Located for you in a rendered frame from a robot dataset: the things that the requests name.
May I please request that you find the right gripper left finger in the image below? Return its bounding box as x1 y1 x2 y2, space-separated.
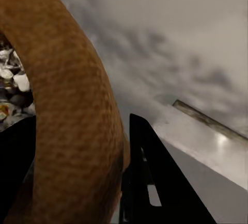
0 115 36 224

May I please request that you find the popcorn bag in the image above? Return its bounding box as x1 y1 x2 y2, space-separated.
0 0 123 224

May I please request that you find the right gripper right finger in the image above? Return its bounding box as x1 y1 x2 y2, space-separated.
129 114 216 224

